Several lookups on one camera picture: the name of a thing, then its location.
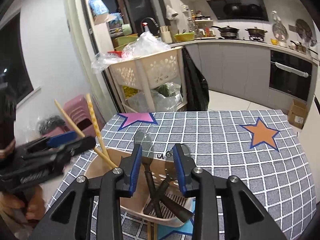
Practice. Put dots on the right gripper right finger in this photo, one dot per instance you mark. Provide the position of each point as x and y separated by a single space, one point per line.
222 205

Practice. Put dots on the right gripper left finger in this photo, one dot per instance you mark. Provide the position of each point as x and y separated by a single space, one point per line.
71 215

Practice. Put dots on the long brown chopstick pair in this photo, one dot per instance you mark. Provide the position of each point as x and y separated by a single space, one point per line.
81 134

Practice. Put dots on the beige utensil caddy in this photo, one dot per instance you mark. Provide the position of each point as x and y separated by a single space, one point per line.
135 205

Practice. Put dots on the dark spoon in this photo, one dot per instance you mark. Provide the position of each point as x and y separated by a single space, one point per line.
170 173
145 141

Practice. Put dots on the light wooden chopstick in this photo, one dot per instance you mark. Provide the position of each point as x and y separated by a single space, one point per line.
104 153

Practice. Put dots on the person left hand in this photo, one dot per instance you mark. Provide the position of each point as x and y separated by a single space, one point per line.
35 208

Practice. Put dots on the pink stool short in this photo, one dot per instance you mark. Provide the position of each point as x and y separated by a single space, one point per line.
57 131

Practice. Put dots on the pink stool tall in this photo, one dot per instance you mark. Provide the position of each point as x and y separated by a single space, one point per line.
77 110

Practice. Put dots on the checkered blue tablecloth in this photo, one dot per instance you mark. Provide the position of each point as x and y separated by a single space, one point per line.
259 147

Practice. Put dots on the cardboard box on floor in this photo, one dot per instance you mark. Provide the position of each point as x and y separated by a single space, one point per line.
297 113

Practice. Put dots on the beige basket trolley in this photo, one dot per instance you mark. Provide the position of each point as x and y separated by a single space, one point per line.
148 72

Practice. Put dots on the black hanging bag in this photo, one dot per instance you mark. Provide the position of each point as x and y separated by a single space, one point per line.
196 85

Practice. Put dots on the black built-in oven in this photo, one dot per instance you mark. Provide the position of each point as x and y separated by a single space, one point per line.
290 74

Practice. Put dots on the green colander basket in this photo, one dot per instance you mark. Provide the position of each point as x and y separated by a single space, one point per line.
184 37

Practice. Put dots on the black wok on stove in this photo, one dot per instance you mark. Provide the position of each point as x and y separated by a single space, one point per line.
228 32

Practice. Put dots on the black range hood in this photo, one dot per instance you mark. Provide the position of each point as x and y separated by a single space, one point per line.
239 9

